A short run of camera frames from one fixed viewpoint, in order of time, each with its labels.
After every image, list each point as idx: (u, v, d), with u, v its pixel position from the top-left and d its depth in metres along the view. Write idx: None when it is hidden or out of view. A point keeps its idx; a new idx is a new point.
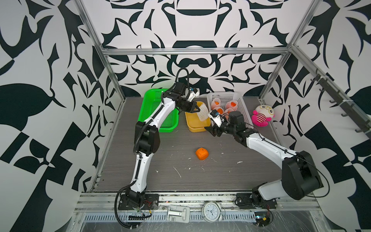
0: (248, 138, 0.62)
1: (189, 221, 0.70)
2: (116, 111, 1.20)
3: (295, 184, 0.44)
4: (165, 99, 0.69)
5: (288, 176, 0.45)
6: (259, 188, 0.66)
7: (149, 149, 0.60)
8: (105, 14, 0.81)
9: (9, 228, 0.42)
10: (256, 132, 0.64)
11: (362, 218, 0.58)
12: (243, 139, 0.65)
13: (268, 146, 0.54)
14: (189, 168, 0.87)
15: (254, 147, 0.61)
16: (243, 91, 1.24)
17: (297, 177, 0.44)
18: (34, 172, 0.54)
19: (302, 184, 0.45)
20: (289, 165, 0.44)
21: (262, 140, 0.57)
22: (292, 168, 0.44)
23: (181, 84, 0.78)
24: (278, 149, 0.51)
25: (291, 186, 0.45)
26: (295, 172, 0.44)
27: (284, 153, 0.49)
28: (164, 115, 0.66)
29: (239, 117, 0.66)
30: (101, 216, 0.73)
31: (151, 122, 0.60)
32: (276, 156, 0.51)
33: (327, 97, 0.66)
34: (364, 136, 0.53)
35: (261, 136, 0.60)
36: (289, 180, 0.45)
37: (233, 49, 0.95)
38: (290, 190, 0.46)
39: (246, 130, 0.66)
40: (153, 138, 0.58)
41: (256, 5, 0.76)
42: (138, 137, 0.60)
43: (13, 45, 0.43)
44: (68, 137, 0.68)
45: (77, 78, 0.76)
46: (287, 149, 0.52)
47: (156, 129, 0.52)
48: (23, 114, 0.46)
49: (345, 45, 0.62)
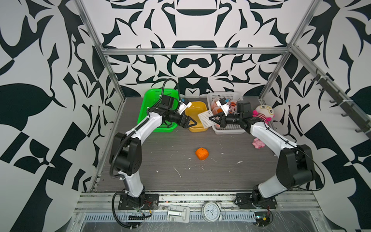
0: (253, 125, 0.62)
1: (189, 221, 0.70)
2: (116, 111, 1.20)
3: (288, 174, 0.45)
4: (152, 113, 0.64)
5: (282, 164, 0.47)
6: (259, 187, 0.66)
7: (128, 167, 0.49)
8: (105, 14, 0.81)
9: (9, 227, 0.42)
10: (263, 121, 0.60)
11: (362, 218, 0.58)
12: (248, 126, 0.65)
13: (272, 137, 0.54)
14: (189, 167, 0.87)
15: (257, 135, 0.61)
16: (243, 91, 1.24)
17: (292, 166, 0.46)
18: (34, 172, 0.54)
19: (294, 173, 0.46)
20: (286, 154, 0.46)
21: (266, 130, 0.58)
22: (289, 157, 0.45)
23: (169, 97, 0.73)
24: (279, 139, 0.52)
25: (284, 173, 0.47)
26: (291, 161, 0.46)
27: (284, 143, 0.50)
28: (148, 128, 0.58)
29: (246, 105, 0.68)
30: (100, 216, 0.73)
31: (134, 134, 0.52)
32: (275, 145, 0.52)
33: (327, 97, 0.66)
34: (364, 136, 0.53)
35: (265, 124, 0.61)
36: (282, 167, 0.47)
37: (233, 49, 0.95)
38: (282, 177, 0.48)
39: (252, 119, 0.66)
40: (133, 156, 0.48)
41: (256, 5, 0.76)
42: (118, 152, 0.52)
43: (13, 45, 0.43)
44: (68, 137, 0.68)
45: (77, 78, 0.76)
46: (288, 139, 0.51)
47: (138, 144, 0.49)
48: (23, 114, 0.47)
49: (345, 46, 0.62)
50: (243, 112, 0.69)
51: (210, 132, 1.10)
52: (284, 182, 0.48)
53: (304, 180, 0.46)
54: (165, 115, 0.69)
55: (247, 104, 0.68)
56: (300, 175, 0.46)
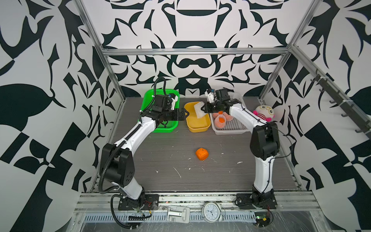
0: (231, 107, 0.69)
1: (189, 222, 0.70)
2: (116, 111, 1.20)
3: (259, 146, 0.55)
4: (145, 118, 0.59)
5: (253, 139, 0.57)
6: (255, 185, 0.68)
7: (120, 180, 0.46)
8: (105, 14, 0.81)
9: (10, 227, 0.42)
10: (239, 102, 0.70)
11: (363, 218, 0.58)
12: (227, 107, 0.72)
13: (246, 116, 0.62)
14: (189, 168, 0.87)
15: (235, 115, 0.69)
16: (243, 91, 1.24)
17: (262, 140, 0.55)
18: (34, 172, 0.54)
19: (263, 145, 0.55)
20: (257, 131, 0.54)
21: (242, 110, 0.65)
22: (259, 134, 0.54)
23: (161, 97, 0.65)
24: (252, 118, 0.60)
25: (255, 146, 0.57)
26: (261, 136, 0.55)
27: (257, 122, 0.58)
28: (140, 136, 0.55)
29: (222, 90, 0.76)
30: (100, 216, 0.73)
31: (124, 144, 0.48)
32: (249, 124, 0.60)
33: (327, 97, 0.66)
34: (364, 136, 0.53)
35: (242, 106, 0.68)
36: (253, 140, 0.57)
37: (233, 49, 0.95)
38: (253, 149, 0.59)
39: (231, 101, 0.72)
40: (124, 168, 0.45)
41: (256, 5, 0.76)
42: (107, 166, 0.48)
43: (13, 45, 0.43)
44: (68, 137, 0.68)
45: (77, 78, 0.76)
46: (260, 118, 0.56)
47: (128, 155, 0.46)
48: (23, 114, 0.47)
49: (345, 46, 0.62)
50: (220, 95, 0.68)
51: (210, 132, 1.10)
52: (255, 153, 0.58)
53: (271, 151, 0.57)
54: (159, 119, 0.64)
55: (222, 89, 0.76)
56: (268, 146, 0.56)
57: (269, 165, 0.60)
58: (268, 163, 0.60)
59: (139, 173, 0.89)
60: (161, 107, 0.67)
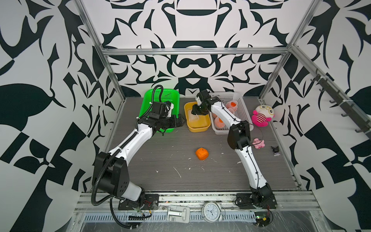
0: (212, 106, 0.79)
1: (189, 222, 0.70)
2: (116, 111, 1.20)
3: (234, 140, 0.68)
4: (141, 125, 0.58)
5: (230, 134, 0.69)
6: (250, 185, 0.71)
7: (113, 190, 0.44)
8: (105, 14, 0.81)
9: (9, 228, 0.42)
10: (219, 101, 0.79)
11: (363, 218, 0.58)
12: (209, 104, 0.81)
13: (225, 114, 0.72)
14: (189, 168, 0.87)
15: (215, 112, 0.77)
16: (243, 91, 1.24)
17: (236, 136, 0.67)
18: (34, 172, 0.54)
19: (237, 139, 0.68)
20: (233, 129, 0.66)
21: (221, 108, 0.75)
22: (235, 131, 0.66)
23: (159, 105, 0.65)
24: (229, 117, 0.71)
25: (231, 139, 0.70)
26: (235, 133, 0.66)
27: (233, 121, 0.69)
28: (135, 143, 0.52)
29: (204, 92, 0.87)
30: (100, 216, 0.73)
31: (119, 152, 0.46)
32: (227, 123, 0.72)
33: (327, 97, 0.66)
34: (364, 136, 0.53)
35: (222, 105, 0.77)
36: (230, 136, 0.69)
37: (233, 49, 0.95)
38: (229, 141, 0.72)
39: (212, 99, 0.81)
40: (118, 179, 0.43)
41: (256, 5, 0.76)
42: (100, 177, 0.45)
43: (13, 45, 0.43)
44: (68, 137, 0.68)
45: (77, 78, 0.76)
46: (235, 117, 0.70)
47: (122, 165, 0.44)
48: (23, 114, 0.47)
49: (345, 46, 0.62)
50: (202, 96, 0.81)
51: (210, 132, 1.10)
52: (230, 145, 0.72)
53: (244, 143, 0.71)
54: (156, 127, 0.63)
55: (204, 91, 0.87)
56: (240, 140, 0.69)
57: (249, 153, 0.69)
58: (247, 152, 0.69)
59: (139, 173, 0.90)
60: (159, 114, 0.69)
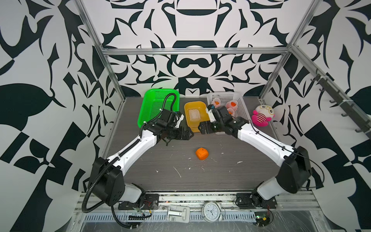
0: (239, 130, 0.57)
1: (189, 221, 0.70)
2: (116, 111, 1.20)
3: (292, 181, 0.44)
4: (145, 132, 0.56)
5: (284, 171, 0.45)
6: (258, 190, 0.65)
7: (106, 198, 0.42)
8: (105, 14, 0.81)
9: (9, 227, 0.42)
10: (248, 123, 0.59)
11: (363, 218, 0.58)
12: (234, 129, 0.59)
13: (265, 142, 0.50)
14: (189, 167, 0.87)
15: (246, 139, 0.57)
16: (243, 91, 1.24)
17: (296, 173, 0.44)
18: (34, 172, 0.54)
19: (297, 179, 0.44)
20: (290, 165, 0.43)
21: (256, 134, 0.54)
22: (293, 167, 0.43)
23: (168, 112, 0.63)
24: (275, 146, 0.49)
25: (287, 181, 0.46)
26: (295, 169, 0.43)
27: (281, 150, 0.47)
28: (135, 152, 0.50)
29: (222, 109, 0.63)
30: (100, 216, 0.73)
31: (116, 161, 0.45)
32: (273, 153, 0.48)
33: (327, 97, 0.67)
34: (364, 136, 0.53)
35: (254, 128, 0.56)
36: (284, 173, 0.45)
37: (233, 49, 0.95)
38: (283, 182, 0.48)
39: (237, 121, 0.60)
40: (111, 188, 0.42)
41: (256, 5, 0.76)
42: (95, 182, 0.45)
43: (13, 45, 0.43)
44: (68, 137, 0.68)
45: (77, 78, 0.76)
46: (284, 145, 0.48)
47: (118, 175, 0.42)
48: (23, 114, 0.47)
49: (345, 46, 0.62)
50: (222, 119, 0.64)
51: None
52: (288, 188, 0.47)
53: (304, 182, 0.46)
54: (160, 134, 0.59)
55: (222, 110, 0.63)
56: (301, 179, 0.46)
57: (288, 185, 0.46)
58: None
59: (139, 173, 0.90)
60: (167, 122, 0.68)
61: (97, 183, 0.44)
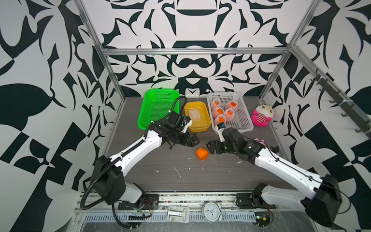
0: (258, 158, 0.53)
1: (189, 221, 0.70)
2: (116, 111, 1.20)
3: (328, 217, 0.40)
4: (150, 133, 0.55)
5: (318, 205, 0.41)
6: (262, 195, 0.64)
7: (106, 196, 0.42)
8: (105, 15, 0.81)
9: (9, 227, 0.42)
10: (265, 149, 0.55)
11: (363, 218, 0.58)
12: (249, 156, 0.56)
13: (290, 172, 0.47)
14: (189, 167, 0.87)
15: (265, 167, 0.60)
16: (243, 91, 1.24)
17: (331, 209, 0.41)
18: (34, 172, 0.54)
19: (332, 213, 0.42)
20: (323, 200, 0.39)
21: (277, 162, 0.50)
22: (327, 203, 0.40)
23: (177, 115, 0.62)
24: (301, 176, 0.45)
25: (322, 215, 0.42)
26: (329, 205, 0.40)
27: (310, 181, 0.43)
28: (138, 153, 0.49)
29: (235, 133, 0.59)
30: (100, 216, 0.73)
31: (118, 161, 0.44)
32: (300, 184, 0.45)
33: (327, 97, 0.67)
34: (364, 136, 0.53)
35: (274, 155, 0.52)
36: (317, 207, 0.41)
37: (233, 49, 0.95)
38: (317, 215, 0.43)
39: (252, 146, 0.57)
40: (111, 188, 0.42)
41: (256, 5, 0.76)
42: (96, 179, 0.45)
43: (13, 45, 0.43)
44: (68, 137, 0.68)
45: (77, 78, 0.76)
46: (311, 175, 0.45)
47: (118, 175, 0.42)
48: (23, 113, 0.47)
49: (345, 46, 0.62)
50: (236, 145, 0.61)
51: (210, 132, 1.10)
52: (321, 221, 0.43)
53: None
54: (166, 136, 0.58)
55: (236, 135, 0.60)
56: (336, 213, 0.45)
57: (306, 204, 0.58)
58: None
59: (139, 173, 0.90)
60: (173, 123, 0.62)
61: (98, 181, 0.45)
